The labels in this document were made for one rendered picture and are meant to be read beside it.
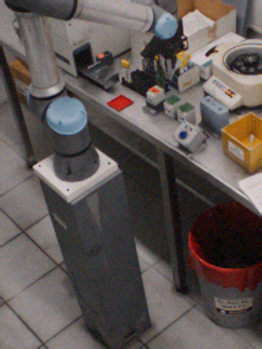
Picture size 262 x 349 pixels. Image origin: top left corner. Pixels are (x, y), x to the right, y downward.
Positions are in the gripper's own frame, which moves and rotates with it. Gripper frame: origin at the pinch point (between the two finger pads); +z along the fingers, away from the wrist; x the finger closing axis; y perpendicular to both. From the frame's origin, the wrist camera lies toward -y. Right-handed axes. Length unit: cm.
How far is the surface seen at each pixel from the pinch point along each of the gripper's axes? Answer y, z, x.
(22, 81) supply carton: 11, 78, 151
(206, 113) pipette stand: -2.4, 4.9, -20.6
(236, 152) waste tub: -8.2, 6.4, -39.8
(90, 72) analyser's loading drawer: -12.3, 6.4, 30.7
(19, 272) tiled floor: -60, 99, 48
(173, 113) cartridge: -7.2, 8.3, -9.4
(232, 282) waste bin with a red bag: -15, 62, -44
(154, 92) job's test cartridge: -7.4, 3.6, -0.7
